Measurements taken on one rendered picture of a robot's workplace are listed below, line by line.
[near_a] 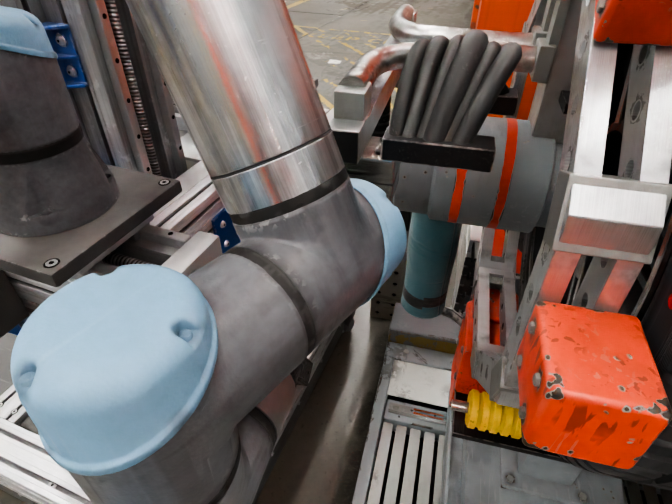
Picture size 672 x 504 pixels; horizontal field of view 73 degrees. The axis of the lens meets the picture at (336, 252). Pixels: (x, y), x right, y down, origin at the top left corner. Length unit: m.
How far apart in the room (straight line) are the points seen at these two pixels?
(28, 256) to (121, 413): 0.44
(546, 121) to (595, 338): 0.28
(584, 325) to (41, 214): 0.57
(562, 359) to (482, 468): 0.72
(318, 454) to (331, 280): 1.06
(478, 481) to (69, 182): 0.88
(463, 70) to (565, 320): 0.21
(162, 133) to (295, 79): 0.68
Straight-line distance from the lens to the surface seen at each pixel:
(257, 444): 0.31
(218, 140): 0.24
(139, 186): 0.69
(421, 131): 0.39
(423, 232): 0.78
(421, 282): 0.85
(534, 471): 1.05
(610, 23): 0.38
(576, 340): 0.37
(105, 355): 0.18
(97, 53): 0.80
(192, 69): 0.24
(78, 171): 0.63
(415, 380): 1.33
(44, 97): 0.60
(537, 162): 0.57
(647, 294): 0.44
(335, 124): 0.40
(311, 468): 1.27
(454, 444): 1.16
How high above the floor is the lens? 1.13
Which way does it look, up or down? 38 degrees down
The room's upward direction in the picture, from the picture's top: straight up
